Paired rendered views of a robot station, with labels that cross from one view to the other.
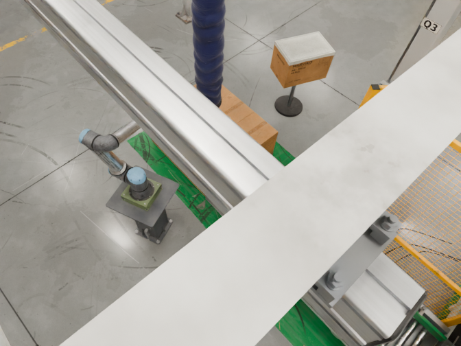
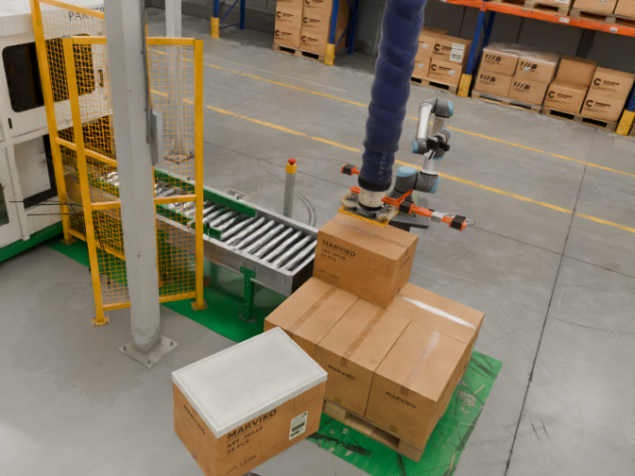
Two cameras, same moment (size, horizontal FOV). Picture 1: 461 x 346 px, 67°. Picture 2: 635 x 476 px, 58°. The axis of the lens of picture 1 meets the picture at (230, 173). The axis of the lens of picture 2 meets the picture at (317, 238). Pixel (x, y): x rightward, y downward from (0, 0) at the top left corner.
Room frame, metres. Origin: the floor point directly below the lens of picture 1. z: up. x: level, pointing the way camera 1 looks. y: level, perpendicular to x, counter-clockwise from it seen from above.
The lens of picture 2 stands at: (5.44, -1.08, 2.98)
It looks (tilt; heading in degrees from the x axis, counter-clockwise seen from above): 31 degrees down; 163
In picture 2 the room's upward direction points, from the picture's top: 7 degrees clockwise
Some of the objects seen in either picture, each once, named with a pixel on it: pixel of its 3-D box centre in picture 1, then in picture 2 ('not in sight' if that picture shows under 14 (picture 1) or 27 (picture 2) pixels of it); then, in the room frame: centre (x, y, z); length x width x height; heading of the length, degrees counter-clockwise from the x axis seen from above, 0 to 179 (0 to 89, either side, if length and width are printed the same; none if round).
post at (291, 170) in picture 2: not in sight; (286, 216); (1.18, -0.09, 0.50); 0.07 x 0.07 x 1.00; 47
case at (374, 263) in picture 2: not in sight; (364, 256); (2.20, 0.27, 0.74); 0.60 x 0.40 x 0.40; 47
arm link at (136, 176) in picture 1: (136, 178); (406, 178); (1.51, 0.80, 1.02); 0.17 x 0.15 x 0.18; 66
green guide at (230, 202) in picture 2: not in sight; (184, 181); (0.70, -0.94, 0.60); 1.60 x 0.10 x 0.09; 47
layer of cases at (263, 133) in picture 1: (211, 132); (374, 338); (2.63, 0.27, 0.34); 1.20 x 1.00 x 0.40; 47
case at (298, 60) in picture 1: (301, 60); (248, 402); (3.51, -0.73, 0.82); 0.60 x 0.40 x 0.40; 116
